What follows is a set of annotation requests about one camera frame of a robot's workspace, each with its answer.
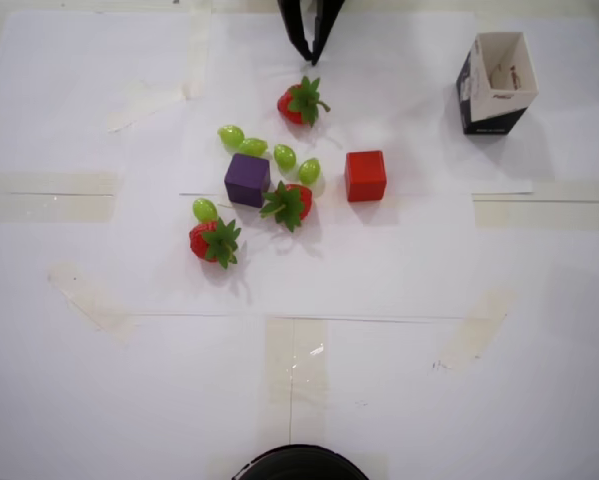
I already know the open white black cardboard box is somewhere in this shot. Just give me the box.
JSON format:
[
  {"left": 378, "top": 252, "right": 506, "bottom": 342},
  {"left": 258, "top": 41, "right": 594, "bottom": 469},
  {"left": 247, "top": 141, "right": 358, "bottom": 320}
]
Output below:
[{"left": 455, "top": 31, "right": 539, "bottom": 145}]

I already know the beige masking tape strip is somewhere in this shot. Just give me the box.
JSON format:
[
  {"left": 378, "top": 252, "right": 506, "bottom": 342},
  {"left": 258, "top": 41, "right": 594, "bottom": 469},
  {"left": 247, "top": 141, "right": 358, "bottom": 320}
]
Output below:
[
  {"left": 105, "top": 78, "right": 189, "bottom": 135},
  {"left": 46, "top": 258, "right": 141, "bottom": 347},
  {"left": 472, "top": 180, "right": 599, "bottom": 230},
  {"left": 184, "top": 8, "right": 214, "bottom": 101},
  {"left": 0, "top": 171, "right": 119, "bottom": 225},
  {"left": 436, "top": 285, "right": 521, "bottom": 374},
  {"left": 266, "top": 317, "right": 329, "bottom": 444}
]

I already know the green plastic grape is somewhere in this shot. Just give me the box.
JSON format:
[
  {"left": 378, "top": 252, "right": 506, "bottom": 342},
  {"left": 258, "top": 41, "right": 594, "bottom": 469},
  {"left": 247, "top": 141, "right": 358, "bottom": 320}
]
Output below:
[
  {"left": 192, "top": 197, "right": 219, "bottom": 224},
  {"left": 216, "top": 124, "right": 246, "bottom": 149},
  {"left": 237, "top": 137, "right": 269, "bottom": 158},
  {"left": 297, "top": 157, "right": 323, "bottom": 186},
  {"left": 272, "top": 143, "right": 298, "bottom": 171}
]

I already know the black round dome object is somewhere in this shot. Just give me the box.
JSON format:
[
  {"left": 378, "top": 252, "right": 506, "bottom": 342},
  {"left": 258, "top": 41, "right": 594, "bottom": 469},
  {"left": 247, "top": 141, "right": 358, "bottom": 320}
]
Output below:
[{"left": 232, "top": 443, "right": 369, "bottom": 480}]

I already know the red wooden cube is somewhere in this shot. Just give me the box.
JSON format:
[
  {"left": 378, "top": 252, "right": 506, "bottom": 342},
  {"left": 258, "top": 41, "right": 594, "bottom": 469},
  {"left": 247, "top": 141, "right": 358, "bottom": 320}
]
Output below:
[{"left": 343, "top": 150, "right": 388, "bottom": 203}]

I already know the purple wooden cube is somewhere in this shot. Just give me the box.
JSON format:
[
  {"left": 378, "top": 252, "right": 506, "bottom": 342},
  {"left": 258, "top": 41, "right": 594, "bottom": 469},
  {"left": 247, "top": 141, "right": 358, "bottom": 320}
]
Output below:
[{"left": 223, "top": 152, "right": 272, "bottom": 207}]

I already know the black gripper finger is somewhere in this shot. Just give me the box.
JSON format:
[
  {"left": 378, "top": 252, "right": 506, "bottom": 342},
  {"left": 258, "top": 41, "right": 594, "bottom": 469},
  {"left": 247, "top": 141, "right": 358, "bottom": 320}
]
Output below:
[
  {"left": 310, "top": 0, "right": 349, "bottom": 67},
  {"left": 277, "top": 0, "right": 314, "bottom": 62}
]

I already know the red plastic strawberry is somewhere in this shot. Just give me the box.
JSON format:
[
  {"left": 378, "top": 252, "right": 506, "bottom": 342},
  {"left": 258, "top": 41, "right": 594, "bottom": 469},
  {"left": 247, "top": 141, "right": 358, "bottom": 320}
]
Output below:
[
  {"left": 188, "top": 216, "right": 243, "bottom": 271},
  {"left": 258, "top": 180, "right": 314, "bottom": 234},
  {"left": 277, "top": 75, "right": 332, "bottom": 129}
]

